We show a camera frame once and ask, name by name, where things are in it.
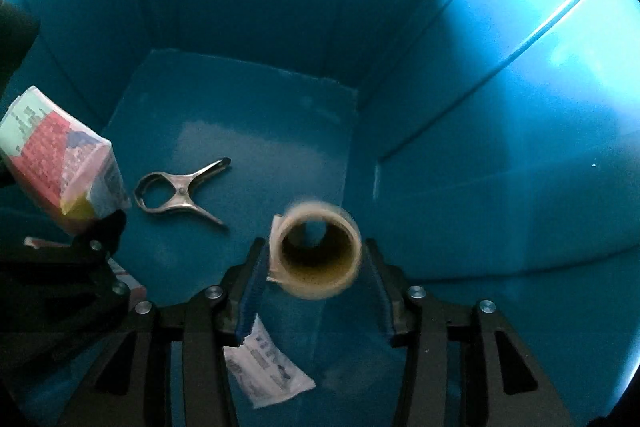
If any white sachet packet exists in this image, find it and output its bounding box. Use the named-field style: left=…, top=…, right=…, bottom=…
left=224, top=317, right=316, bottom=409

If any red patterned snack bag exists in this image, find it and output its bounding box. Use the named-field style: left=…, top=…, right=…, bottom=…
left=1, top=86, right=130, bottom=234

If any metal spring clamp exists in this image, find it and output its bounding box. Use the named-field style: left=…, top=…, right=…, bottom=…
left=134, top=157, right=231, bottom=230

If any cardboard tape roll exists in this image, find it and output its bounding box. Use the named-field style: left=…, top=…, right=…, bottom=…
left=268, top=200, right=363, bottom=300

